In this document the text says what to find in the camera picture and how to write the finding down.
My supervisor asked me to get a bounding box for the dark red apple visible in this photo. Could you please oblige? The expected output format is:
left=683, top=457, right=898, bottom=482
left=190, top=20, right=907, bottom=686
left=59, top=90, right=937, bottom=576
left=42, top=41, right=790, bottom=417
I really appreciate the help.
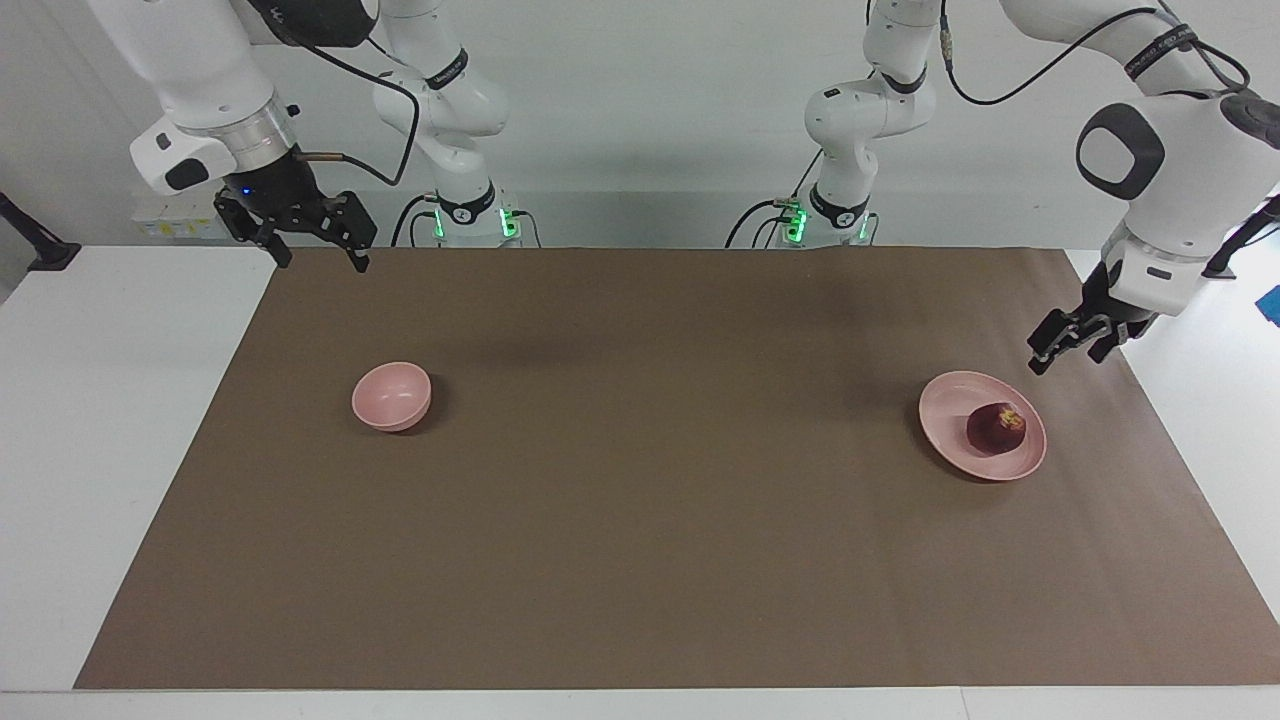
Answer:
left=966, top=402, right=1027, bottom=457

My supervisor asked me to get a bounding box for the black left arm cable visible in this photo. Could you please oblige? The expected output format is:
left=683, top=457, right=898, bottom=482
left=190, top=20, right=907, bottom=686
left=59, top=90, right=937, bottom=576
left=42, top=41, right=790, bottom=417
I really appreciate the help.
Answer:
left=938, top=0, right=1253, bottom=106

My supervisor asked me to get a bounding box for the white power strip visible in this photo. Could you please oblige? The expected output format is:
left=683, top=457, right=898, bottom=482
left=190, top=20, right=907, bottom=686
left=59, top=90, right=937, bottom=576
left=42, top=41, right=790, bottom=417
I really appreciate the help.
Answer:
left=132, top=195, right=236, bottom=241

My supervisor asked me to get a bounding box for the pink bowl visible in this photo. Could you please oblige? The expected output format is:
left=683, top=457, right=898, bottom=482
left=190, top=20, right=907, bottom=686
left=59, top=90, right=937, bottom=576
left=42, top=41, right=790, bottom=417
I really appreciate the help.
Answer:
left=351, top=362, right=433, bottom=433

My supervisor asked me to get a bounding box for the brown table mat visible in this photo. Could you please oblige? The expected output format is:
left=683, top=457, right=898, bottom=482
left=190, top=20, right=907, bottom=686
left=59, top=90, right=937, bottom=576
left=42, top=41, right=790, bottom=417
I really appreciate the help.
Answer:
left=74, top=247, right=1280, bottom=690

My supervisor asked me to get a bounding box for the black stand with foot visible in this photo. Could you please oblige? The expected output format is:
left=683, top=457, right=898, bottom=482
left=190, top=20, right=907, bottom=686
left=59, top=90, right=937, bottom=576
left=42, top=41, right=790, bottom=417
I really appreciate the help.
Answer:
left=0, top=190, right=81, bottom=273
left=1205, top=195, right=1280, bottom=279

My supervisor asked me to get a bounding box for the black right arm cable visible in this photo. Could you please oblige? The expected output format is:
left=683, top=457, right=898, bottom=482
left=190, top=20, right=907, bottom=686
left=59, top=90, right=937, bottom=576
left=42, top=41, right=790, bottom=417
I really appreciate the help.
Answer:
left=255, top=0, right=421, bottom=189

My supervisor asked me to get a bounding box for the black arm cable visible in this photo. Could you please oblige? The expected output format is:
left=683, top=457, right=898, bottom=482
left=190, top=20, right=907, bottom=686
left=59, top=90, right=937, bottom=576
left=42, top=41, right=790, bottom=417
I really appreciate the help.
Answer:
left=938, top=0, right=1253, bottom=106
left=255, top=0, right=421, bottom=189

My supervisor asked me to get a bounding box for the pink plate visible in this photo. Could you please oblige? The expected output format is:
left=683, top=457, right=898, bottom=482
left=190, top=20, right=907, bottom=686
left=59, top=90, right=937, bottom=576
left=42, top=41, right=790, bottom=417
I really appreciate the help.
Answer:
left=918, top=371, right=1048, bottom=482

